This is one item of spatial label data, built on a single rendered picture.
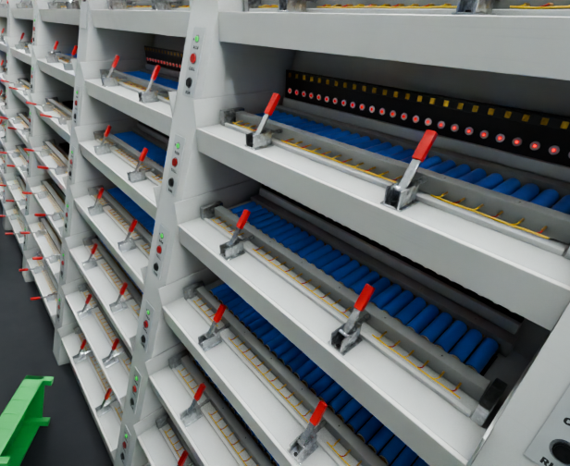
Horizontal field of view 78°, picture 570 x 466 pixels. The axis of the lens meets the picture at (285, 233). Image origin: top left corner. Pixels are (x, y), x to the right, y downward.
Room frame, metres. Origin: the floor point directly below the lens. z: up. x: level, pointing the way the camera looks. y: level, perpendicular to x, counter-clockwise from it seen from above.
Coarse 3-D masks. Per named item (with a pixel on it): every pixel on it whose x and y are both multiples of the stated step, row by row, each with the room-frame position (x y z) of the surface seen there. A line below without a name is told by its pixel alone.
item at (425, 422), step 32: (224, 192) 0.74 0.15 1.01; (192, 224) 0.68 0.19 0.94; (224, 224) 0.69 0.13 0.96; (320, 224) 0.65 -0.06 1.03; (384, 256) 0.56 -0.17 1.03; (256, 288) 0.50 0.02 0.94; (288, 288) 0.51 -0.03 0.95; (448, 288) 0.48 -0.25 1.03; (288, 320) 0.45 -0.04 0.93; (320, 320) 0.44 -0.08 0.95; (512, 320) 0.43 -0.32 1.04; (320, 352) 0.41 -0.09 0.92; (352, 352) 0.39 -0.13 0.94; (512, 352) 0.42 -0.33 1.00; (352, 384) 0.37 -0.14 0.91; (384, 384) 0.35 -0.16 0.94; (416, 384) 0.36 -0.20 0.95; (448, 384) 0.36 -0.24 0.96; (512, 384) 0.37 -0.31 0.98; (384, 416) 0.34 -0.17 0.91; (416, 416) 0.32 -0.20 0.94; (448, 416) 0.32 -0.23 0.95; (480, 416) 0.31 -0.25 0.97; (416, 448) 0.31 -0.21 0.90; (448, 448) 0.29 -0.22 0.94
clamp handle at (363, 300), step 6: (366, 288) 0.42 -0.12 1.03; (372, 288) 0.41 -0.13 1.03; (360, 294) 0.42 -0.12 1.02; (366, 294) 0.41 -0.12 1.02; (372, 294) 0.41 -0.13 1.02; (360, 300) 0.41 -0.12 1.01; (366, 300) 0.41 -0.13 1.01; (354, 306) 0.41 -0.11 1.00; (360, 306) 0.41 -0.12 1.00; (354, 312) 0.41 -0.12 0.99; (360, 312) 0.41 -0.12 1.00; (354, 318) 0.41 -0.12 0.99; (348, 324) 0.41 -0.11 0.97; (342, 330) 0.40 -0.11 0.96; (348, 330) 0.40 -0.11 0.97
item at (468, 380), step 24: (216, 216) 0.71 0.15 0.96; (264, 240) 0.59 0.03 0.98; (288, 264) 0.55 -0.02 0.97; (312, 264) 0.54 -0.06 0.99; (336, 288) 0.48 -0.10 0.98; (384, 312) 0.44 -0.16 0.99; (408, 336) 0.40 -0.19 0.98; (408, 360) 0.38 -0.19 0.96; (432, 360) 0.38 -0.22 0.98; (456, 360) 0.37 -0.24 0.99; (456, 384) 0.36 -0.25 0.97; (480, 384) 0.34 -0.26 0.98
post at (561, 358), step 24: (552, 336) 0.27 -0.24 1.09; (552, 360) 0.26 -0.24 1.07; (528, 384) 0.27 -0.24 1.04; (552, 384) 0.26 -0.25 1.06; (528, 408) 0.26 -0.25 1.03; (552, 408) 0.25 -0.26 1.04; (504, 432) 0.27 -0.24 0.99; (528, 432) 0.26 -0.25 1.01; (480, 456) 0.27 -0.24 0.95; (504, 456) 0.26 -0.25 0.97
